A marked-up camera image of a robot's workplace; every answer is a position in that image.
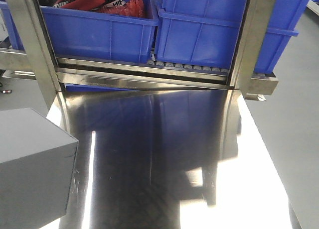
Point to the gray box base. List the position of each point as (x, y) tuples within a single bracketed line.
[(36, 167)]

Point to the blue bin on rollers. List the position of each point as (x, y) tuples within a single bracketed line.
[(198, 32)]

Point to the blue bin with red bags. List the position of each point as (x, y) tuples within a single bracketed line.
[(100, 35)]

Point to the blue bin far left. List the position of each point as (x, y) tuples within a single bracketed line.
[(14, 38)]

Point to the blue bin far right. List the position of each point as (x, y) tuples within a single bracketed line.
[(281, 28)]

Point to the grey roller conveyor track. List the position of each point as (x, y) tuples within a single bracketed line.
[(155, 61)]

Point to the red crinkled plastic bag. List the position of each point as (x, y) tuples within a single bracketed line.
[(133, 8)]

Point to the red black snack bag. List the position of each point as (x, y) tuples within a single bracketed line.
[(86, 5)]

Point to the stainless steel shelf frame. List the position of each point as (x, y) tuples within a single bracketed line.
[(39, 62)]

